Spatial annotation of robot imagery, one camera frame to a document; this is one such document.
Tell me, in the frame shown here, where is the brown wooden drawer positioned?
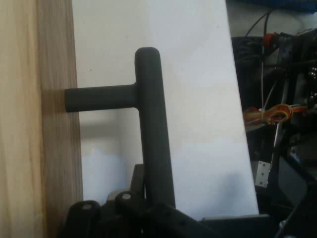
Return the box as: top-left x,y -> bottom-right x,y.
37,0 -> 84,238

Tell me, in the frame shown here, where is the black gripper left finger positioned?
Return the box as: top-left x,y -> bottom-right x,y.
58,163 -> 150,238

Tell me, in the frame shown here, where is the coloured wire bundle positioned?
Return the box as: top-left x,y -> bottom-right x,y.
243,103 -> 311,126

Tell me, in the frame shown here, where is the robot base with cables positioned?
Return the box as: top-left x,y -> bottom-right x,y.
202,24 -> 317,238

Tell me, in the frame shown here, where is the brown wooden drawer box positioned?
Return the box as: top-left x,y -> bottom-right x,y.
0,0 -> 48,238

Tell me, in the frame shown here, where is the black drawer handle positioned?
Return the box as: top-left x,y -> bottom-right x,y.
64,47 -> 177,212

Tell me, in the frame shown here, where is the silver metal hinge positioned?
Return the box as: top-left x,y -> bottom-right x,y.
255,160 -> 270,187

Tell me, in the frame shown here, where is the red knob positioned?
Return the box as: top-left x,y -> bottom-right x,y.
262,33 -> 278,48

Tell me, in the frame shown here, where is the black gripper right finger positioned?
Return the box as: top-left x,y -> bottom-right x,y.
143,201 -> 207,238

